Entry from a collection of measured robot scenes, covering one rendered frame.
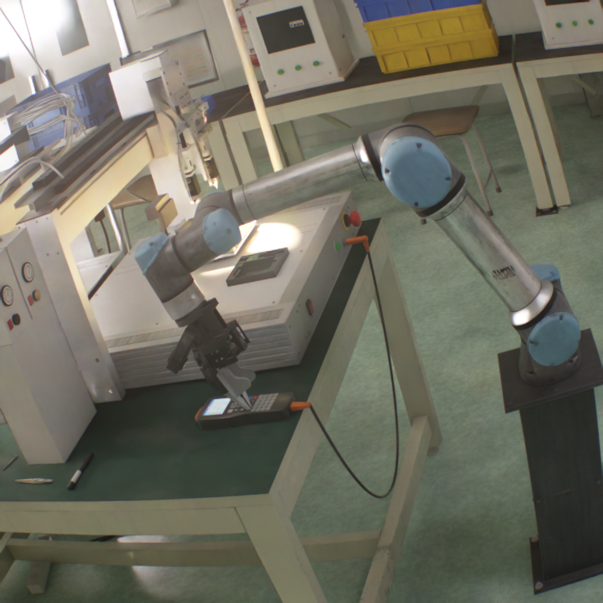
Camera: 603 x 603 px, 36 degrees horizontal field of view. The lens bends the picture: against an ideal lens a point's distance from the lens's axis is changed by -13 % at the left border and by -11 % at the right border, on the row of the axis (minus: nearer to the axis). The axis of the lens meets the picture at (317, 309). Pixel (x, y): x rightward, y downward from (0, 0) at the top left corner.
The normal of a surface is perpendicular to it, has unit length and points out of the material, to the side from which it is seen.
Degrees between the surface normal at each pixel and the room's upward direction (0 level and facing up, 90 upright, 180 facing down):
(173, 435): 0
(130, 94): 90
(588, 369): 0
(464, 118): 13
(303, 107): 90
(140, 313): 0
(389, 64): 90
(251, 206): 86
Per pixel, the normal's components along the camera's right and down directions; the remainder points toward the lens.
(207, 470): -0.29, -0.87
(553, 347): 0.08, 0.51
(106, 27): -0.21, 0.46
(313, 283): 0.93, -0.17
